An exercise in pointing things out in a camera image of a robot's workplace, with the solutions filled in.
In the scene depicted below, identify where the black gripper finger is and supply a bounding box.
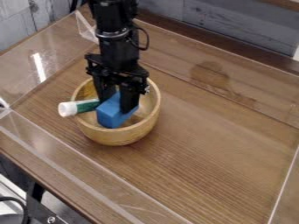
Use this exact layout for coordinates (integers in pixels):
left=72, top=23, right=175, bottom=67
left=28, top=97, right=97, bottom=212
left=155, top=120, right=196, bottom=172
left=93, top=76, right=116, bottom=103
left=119, top=83, right=140, bottom=114

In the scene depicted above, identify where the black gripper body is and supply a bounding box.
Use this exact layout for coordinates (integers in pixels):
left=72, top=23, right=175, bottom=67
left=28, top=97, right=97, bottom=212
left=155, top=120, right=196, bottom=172
left=85, top=31, right=148, bottom=94

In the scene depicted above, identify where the blue foam block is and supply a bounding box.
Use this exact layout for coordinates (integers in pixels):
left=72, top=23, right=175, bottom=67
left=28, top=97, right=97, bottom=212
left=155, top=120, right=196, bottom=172
left=96, top=92, right=139, bottom=129

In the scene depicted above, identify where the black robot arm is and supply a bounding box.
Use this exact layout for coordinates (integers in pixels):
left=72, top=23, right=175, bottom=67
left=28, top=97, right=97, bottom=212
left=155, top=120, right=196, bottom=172
left=85, top=0, right=149, bottom=114

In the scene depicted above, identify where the brown wooden bowl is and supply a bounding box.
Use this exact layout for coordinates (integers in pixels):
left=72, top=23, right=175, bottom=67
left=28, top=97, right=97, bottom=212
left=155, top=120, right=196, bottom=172
left=75, top=79, right=161, bottom=146

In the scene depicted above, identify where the green white marker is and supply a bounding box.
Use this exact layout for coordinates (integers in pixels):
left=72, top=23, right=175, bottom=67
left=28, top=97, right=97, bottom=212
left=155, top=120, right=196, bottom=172
left=57, top=99, right=99, bottom=117

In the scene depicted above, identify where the clear acrylic corner bracket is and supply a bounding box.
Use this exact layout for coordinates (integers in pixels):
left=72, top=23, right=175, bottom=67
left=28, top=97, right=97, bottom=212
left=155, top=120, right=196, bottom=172
left=75, top=10, right=99, bottom=44

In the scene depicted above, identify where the clear acrylic tray wall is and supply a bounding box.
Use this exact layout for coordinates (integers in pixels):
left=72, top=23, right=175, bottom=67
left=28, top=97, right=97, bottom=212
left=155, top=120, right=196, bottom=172
left=0, top=107, right=192, bottom=224

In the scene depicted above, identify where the black cable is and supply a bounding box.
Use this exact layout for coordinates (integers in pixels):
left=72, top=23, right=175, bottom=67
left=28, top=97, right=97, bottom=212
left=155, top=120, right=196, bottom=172
left=0, top=196, right=28, bottom=224

